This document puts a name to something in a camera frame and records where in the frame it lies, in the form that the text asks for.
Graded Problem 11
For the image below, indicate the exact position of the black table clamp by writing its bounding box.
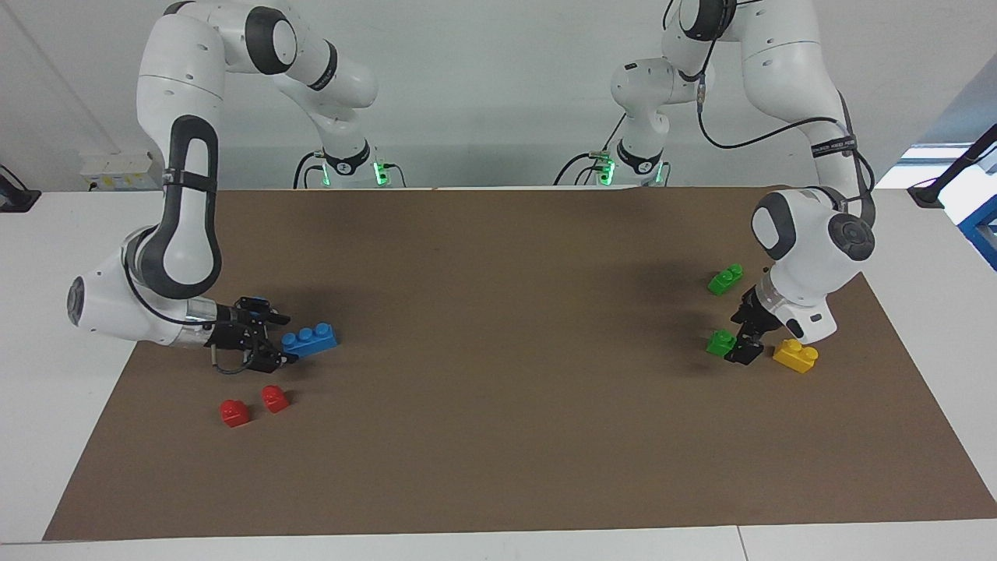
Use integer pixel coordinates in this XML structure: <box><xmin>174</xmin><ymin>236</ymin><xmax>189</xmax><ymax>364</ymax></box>
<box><xmin>0</xmin><ymin>164</ymin><xmax>41</xmax><ymax>213</ymax></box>

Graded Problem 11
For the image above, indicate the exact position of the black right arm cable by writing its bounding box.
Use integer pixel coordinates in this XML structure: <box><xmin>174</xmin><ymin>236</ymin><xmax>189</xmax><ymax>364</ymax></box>
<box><xmin>123</xmin><ymin>242</ymin><xmax>256</xmax><ymax>376</ymax></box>

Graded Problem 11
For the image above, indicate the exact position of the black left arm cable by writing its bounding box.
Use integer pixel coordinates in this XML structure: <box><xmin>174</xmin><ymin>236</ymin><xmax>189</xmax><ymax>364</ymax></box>
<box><xmin>696</xmin><ymin>0</ymin><xmax>877</xmax><ymax>228</ymax></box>

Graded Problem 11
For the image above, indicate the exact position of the blue metal frame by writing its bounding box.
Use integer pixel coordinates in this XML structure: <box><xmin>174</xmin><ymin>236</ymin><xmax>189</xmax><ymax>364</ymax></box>
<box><xmin>956</xmin><ymin>191</ymin><xmax>997</xmax><ymax>272</ymax></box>

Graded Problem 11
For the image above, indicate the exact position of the black base cable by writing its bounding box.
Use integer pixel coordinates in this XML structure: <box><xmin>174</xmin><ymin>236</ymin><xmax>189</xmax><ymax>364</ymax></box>
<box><xmin>293</xmin><ymin>150</ymin><xmax>324</xmax><ymax>190</ymax></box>
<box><xmin>554</xmin><ymin>152</ymin><xmax>604</xmax><ymax>186</ymax></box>

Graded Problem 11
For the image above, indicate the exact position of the white power strip box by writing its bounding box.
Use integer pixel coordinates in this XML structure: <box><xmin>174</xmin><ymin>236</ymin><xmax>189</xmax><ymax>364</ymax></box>
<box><xmin>80</xmin><ymin>152</ymin><xmax>167</xmax><ymax>191</ymax></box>

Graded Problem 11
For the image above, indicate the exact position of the black left base cable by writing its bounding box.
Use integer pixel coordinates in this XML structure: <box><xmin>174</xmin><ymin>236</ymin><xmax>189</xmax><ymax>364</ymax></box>
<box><xmin>554</xmin><ymin>152</ymin><xmax>604</xmax><ymax>186</ymax></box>

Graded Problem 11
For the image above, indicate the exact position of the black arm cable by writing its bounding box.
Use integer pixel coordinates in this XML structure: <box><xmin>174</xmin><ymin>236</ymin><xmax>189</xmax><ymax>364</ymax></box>
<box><xmin>696</xmin><ymin>0</ymin><xmax>877</xmax><ymax>228</ymax></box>
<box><xmin>123</xmin><ymin>242</ymin><xmax>256</xmax><ymax>376</ymax></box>

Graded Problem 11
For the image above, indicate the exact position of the black right base cable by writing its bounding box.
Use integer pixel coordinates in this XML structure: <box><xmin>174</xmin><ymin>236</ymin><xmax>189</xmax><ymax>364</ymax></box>
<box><xmin>293</xmin><ymin>150</ymin><xmax>324</xmax><ymax>190</ymax></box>

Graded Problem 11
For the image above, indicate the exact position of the black stand with clamp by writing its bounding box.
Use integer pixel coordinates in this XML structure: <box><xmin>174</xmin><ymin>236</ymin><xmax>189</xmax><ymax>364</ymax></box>
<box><xmin>907</xmin><ymin>123</ymin><xmax>997</xmax><ymax>207</ymax></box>

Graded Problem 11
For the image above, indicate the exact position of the brown table mat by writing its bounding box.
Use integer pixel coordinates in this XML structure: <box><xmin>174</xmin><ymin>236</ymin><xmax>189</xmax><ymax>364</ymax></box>
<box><xmin>43</xmin><ymin>187</ymin><xmax>997</xmax><ymax>541</ymax></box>

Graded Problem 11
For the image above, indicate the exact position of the yellow two-stud toy brick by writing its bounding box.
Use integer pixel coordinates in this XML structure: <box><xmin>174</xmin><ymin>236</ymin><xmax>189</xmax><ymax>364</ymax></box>
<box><xmin>773</xmin><ymin>338</ymin><xmax>819</xmax><ymax>374</ymax></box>

